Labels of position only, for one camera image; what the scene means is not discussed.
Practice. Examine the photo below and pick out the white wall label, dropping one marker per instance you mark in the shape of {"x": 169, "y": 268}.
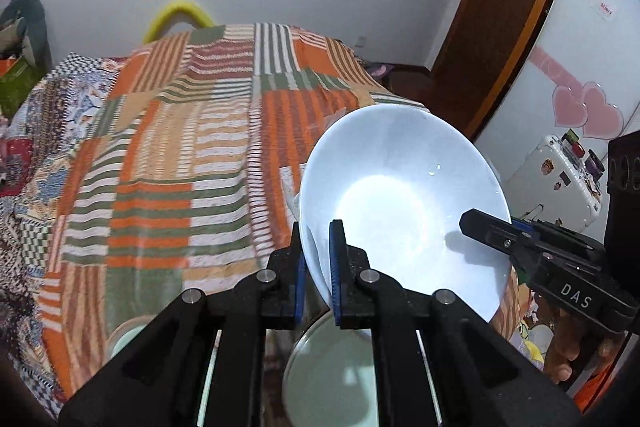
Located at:
{"x": 605, "y": 7}

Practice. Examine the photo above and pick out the person's right hand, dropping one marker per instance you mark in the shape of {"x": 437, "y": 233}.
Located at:
{"x": 562, "y": 357}

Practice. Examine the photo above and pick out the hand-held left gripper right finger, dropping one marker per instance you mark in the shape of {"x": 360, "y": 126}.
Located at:
{"x": 335, "y": 277}

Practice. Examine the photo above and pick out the mint green plate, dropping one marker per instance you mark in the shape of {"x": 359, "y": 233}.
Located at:
{"x": 325, "y": 377}

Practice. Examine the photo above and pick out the striped patchwork blanket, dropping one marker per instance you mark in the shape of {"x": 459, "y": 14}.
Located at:
{"x": 175, "y": 132}

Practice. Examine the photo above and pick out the orange box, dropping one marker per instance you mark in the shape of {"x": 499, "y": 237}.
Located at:
{"x": 7, "y": 66}

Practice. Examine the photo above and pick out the small purple object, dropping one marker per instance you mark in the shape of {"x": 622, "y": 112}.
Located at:
{"x": 378, "y": 70}

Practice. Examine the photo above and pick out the pink heart wall decoration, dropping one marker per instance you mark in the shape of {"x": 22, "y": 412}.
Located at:
{"x": 605, "y": 114}
{"x": 569, "y": 107}

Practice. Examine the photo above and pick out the yellow chair back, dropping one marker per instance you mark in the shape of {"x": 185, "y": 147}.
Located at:
{"x": 175, "y": 4}

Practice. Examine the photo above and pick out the grey green plush toy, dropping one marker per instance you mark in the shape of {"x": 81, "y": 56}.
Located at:
{"x": 32, "y": 17}

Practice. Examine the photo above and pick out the black speaker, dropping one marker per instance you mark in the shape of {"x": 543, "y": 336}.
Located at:
{"x": 622, "y": 187}

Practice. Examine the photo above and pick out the ornate patterned blanket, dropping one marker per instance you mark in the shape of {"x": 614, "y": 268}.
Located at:
{"x": 45, "y": 132}

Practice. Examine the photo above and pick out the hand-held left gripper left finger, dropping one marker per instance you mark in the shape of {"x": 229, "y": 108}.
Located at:
{"x": 300, "y": 282}

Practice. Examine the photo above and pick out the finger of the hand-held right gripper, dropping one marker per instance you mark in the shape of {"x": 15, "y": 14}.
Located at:
{"x": 565, "y": 237}
{"x": 490, "y": 229}

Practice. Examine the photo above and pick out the wall socket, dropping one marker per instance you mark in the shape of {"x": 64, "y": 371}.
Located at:
{"x": 361, "y": 41}

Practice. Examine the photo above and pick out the green bowl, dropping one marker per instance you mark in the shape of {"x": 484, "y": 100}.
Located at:
{"x": 125, "y": 341}

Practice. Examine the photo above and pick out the white bowl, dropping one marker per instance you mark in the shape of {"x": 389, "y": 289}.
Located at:
{"x": 400, "y": 187}

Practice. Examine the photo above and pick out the brown wooden door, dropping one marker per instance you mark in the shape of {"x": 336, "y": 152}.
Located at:
{"x": 500, "y": 7}

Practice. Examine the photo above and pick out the green box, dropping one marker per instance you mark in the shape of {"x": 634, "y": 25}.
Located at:
{"x": 20, "y": 89}

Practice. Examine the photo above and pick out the white suitcase with stickers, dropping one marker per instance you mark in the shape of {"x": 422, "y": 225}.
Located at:
{"x": 545, "y": 187}

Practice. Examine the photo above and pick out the dark brown stool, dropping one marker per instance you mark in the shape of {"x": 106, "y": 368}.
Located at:
{"x": 410, "y": 84}

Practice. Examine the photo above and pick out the yellow cartoon plush toy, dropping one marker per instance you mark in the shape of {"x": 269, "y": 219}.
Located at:
{"x": 532, "y": 337}

